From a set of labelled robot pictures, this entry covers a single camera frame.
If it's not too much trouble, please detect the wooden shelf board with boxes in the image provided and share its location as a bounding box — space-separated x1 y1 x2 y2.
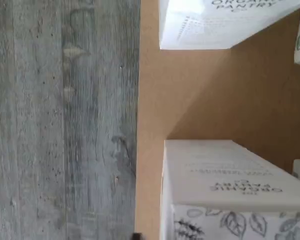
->
134 0 300 240

